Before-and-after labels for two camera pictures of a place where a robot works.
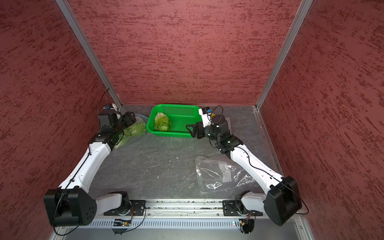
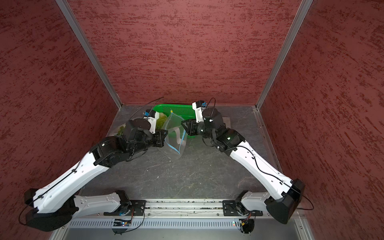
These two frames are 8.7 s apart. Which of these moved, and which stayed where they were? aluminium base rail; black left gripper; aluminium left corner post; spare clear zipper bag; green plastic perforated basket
Moved: black left gripper; spare clear zipper bag
Stayed: aluminium left corner post; aluminium base rail; green plastic perforated basket
